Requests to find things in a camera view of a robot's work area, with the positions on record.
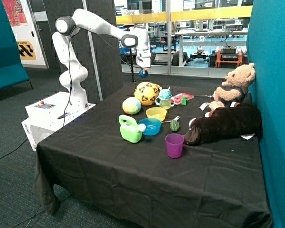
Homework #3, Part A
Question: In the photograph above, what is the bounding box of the white lab table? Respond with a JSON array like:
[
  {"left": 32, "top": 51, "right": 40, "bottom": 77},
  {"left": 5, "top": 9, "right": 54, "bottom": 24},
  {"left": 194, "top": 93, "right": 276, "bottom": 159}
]
[{"left": 172, "top": 28, "right": 248, "bottom": 67}]

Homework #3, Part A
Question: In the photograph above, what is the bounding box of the black tablecloth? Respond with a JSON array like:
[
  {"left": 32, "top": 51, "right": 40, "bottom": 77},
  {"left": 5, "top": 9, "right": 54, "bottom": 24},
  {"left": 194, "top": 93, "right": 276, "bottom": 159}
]
[{"left": 34, "top": 83, "right": 273, "bottom": 228}]

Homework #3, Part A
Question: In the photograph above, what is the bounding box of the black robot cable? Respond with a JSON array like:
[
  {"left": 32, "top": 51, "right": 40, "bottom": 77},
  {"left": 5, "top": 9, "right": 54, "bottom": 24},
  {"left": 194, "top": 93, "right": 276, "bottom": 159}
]
[{"left": 58, "top": 26, "right": 145, "bottom": 126}]

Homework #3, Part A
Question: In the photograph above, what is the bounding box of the large yellow black ball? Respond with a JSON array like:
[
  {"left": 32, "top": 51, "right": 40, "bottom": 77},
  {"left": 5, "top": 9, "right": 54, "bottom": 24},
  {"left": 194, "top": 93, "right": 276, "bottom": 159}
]
[{"left": 134, "top": 82, "right": 161, "bottom": 106}]

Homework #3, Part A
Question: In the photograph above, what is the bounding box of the small blue ball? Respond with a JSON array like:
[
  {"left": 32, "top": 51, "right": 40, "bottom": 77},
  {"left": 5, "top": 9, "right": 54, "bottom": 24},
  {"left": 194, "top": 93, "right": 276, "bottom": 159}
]
[{"left": 139, "top": 71, "right": 148, "bottom": 78}]

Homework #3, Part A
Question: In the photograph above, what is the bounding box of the purple plastic cup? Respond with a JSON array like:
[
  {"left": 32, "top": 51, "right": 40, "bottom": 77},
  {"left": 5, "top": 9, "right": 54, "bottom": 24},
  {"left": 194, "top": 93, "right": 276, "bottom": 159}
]
[{"left": 165, "top": 133, "right": 184, "bottom": 159}]

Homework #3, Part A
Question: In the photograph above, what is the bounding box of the green toy watering can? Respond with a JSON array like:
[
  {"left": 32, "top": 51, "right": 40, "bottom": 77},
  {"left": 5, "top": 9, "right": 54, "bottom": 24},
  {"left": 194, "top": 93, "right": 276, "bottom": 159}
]
[{"left": 119, "top": 114, "right": 146, "bottom": 143}]

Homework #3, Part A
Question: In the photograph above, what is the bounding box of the teal sofa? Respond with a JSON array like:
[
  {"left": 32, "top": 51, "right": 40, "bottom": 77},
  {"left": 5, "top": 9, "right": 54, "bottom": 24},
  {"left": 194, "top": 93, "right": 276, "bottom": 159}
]
[{"left": 0, "top": 1, "right": 30, "bottom": 90}]

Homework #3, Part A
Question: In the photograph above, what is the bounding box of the red wall poster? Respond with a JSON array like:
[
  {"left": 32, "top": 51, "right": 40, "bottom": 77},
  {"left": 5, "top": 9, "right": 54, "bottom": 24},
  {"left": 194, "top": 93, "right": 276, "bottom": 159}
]
[{"left": 2, "top": 0, "right": 28, "bottom": 27}]

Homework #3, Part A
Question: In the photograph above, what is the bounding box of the green toy block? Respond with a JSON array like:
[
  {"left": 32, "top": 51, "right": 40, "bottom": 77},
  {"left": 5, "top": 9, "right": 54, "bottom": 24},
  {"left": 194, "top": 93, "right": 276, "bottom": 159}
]
[{"left": 181, "top": 96, "right": 188, "bottom": 105}]

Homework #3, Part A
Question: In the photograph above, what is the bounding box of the pastel multicolour soft ball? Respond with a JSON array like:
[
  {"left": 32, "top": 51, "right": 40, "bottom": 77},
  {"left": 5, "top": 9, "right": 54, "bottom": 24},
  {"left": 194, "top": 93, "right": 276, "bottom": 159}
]
[{"left": 122, "top": 97, "right": 142, "bottom": 115}]

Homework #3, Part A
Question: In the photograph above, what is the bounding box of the black tripod stand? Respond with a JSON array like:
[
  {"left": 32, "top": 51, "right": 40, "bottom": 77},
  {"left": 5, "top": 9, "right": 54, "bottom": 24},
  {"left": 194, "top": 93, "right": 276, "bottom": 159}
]
[{"left": 123, "top": 23, "right": 136, "bottom": 83}]

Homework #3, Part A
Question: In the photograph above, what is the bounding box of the green toy vegetable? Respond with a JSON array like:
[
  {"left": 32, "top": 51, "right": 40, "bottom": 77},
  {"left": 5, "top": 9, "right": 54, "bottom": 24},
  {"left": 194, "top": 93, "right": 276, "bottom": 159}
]
[{"left": 170, "top": 120, "right": 180, "bottom": 132}]

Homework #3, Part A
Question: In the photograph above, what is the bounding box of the teal lid sippy cup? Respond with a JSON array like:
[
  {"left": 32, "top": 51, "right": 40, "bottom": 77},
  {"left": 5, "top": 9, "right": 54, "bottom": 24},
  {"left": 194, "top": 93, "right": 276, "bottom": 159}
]
[{"left": 155, "top": 87, "right": 175, "bottom": 110}]

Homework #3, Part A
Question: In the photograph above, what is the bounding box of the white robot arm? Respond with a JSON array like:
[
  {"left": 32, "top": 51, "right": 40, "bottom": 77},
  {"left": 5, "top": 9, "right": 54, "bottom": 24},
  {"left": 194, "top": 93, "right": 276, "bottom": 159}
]
[{"left": 52, "top": 9, "right": 151, "bottom": 109}]

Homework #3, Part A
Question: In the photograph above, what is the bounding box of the silver spoon near bowls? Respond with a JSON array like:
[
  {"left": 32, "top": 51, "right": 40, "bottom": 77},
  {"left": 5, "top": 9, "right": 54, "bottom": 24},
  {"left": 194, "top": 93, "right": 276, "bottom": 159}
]
[{"left": 162, "top": 116, "right": 180, "bottom": 123}]

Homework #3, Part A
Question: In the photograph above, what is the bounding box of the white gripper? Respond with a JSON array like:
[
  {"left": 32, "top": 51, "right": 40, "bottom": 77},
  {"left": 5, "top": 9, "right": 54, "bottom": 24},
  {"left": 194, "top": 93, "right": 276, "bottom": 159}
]
[{"left": 136, "top": 49, "right": 151, "bottom": 72}]

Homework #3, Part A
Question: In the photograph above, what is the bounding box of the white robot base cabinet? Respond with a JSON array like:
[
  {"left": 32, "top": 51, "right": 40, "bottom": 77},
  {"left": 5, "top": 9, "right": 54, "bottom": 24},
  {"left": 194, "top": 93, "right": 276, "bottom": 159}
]
[{"left": 22, "top": 92, "right": 95, "bottom": 151}]

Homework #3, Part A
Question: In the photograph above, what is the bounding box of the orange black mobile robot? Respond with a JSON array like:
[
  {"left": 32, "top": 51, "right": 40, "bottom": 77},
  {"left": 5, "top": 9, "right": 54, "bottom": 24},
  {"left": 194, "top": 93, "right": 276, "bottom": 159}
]
[{"left": 209, "top": 46, "right": 248, "bottom": 69}]

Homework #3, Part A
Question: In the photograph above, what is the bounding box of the yellow black sign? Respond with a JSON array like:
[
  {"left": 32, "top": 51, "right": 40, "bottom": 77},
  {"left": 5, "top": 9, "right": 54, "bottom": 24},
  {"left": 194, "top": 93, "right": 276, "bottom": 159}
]
[{"left": 17, "top": 41, "right": 36, "bottom": 61}]

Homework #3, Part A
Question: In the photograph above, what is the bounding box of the black floor cable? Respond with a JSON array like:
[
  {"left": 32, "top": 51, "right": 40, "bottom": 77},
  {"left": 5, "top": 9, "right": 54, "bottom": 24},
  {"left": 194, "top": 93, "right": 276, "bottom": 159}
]
[{"left": 0, "top": 139, "right": 29, "bottom": 164}]

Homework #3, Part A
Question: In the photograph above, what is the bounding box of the blue plastic bowl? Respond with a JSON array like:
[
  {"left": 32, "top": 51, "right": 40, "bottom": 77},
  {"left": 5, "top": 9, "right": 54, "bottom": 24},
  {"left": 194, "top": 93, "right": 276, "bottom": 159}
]
[{"left": 139, "top": 118, "right": 162, "bottom": 136}]

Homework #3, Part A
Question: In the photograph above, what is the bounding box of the yellow plastic bowl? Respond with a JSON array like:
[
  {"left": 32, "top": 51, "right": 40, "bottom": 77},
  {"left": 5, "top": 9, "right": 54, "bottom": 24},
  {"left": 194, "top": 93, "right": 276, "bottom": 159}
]
[{"left": 145, "top": 107, "right": 167, "bottom": 122}]

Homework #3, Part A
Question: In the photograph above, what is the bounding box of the beige teddy bear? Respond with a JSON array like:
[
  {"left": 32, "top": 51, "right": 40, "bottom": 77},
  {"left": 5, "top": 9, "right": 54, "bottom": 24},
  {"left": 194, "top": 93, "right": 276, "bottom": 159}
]
[{"left": 209, "top": 63, "right": 256, "bottom": 111}]

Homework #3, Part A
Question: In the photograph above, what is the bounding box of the dark brown plush dog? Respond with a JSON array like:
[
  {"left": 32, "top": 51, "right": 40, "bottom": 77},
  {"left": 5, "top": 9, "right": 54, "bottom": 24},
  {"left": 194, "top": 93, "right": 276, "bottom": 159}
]
[{"left": 183, "top": 103, "right": 262, "bottom": 145}]

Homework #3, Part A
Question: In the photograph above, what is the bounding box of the teal partition panel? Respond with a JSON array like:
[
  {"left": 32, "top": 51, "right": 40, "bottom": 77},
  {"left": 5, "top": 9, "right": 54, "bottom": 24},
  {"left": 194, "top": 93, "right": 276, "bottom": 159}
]
[{"left": 247, "top": 0, "right": 285, "bottom": 228}]

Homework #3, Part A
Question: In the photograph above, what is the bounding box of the red pink book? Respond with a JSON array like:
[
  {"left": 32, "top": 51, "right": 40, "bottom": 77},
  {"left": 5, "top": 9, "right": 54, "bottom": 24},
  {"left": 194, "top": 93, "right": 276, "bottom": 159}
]
[{"left": 170, "top": 92, "right": 194, "bottom": 105}]

